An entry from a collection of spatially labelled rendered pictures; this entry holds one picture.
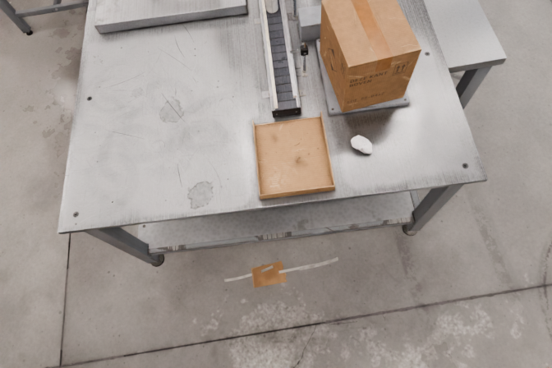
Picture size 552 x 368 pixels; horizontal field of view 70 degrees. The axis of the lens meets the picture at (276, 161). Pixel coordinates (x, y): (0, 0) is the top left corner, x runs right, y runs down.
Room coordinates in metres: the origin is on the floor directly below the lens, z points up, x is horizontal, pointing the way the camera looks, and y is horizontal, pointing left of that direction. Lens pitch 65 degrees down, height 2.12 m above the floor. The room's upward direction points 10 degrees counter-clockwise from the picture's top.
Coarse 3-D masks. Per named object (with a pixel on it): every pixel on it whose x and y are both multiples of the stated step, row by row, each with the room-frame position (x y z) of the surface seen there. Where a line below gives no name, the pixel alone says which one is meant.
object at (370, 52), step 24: (336, 0) 1.03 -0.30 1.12; (360, 0) 1.01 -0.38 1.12; (384, 0) 0.99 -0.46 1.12; (336, 24) 0.92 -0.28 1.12; (360, 24) 0.90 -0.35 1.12; (384, 24) 0.89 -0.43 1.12; (408, 24) 0.87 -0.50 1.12; (336, 48) 0.86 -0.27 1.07; (360, 48) 0.81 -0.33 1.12; (384, 48) 0.79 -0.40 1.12; (408, 48) 0.77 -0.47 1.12; (336, 72) 0.84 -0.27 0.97; (360, 72) 0.75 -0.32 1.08; (384, 72) 0.75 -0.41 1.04; (408, 72) 0.76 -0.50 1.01; (336, 96) 0.81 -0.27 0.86; (360, 96) 0.75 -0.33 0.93; (384, 96) 0.75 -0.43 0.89
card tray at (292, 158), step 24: (312, 120) 0.74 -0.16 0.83; (264, 144) 0.68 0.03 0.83; (288, 144) 0.66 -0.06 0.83; (312, 144) 0.65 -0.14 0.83; (264, 168) 0.58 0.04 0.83; (288, 168) 0.57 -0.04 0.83; (312, 168) 0.55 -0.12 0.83; (264, 192) 0.49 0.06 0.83; (288, 192) 0.47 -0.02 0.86; (312, 192) 0.46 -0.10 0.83
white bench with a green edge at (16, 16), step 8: (0, 0) 2.37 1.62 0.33; (56, 0) 2.44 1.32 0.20; (80, 0) 2.40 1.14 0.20; (88, 0) 2.39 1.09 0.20; (8, 8) 2.37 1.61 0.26; (32, 8) 2.41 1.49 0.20; (40, 8) 2.39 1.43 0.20; (48, 8) 2.38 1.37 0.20; (56, 8) 2.38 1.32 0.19; (64, 8) 2.38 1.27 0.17; (72, 8) 2.38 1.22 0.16; (8, 16) 2.37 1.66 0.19; (16, 16) 2.38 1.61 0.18; (24, 16) 2.38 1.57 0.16; (16, 24) 2.37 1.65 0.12; (24, 24) 2.38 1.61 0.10; (24, 32) 2.37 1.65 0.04; (32, 32) 2.40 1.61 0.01
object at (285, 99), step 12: (264, 0) 1.35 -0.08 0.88; (276, 12) 1.26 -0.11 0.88; (276, 24) 1.20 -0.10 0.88; (276, 36) 1.14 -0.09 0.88; (276, 48) 1.07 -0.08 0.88; (276, 60) 1.02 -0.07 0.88; (276, 72) 0.96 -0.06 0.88; (288, 72) 0.95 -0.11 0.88; (276, 84) 0.90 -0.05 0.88; (288, 84) 0.89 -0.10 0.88; (288, 96) 0.84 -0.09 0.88; (276, 108) 0.79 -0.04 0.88; (288, 108) 0.78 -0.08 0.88
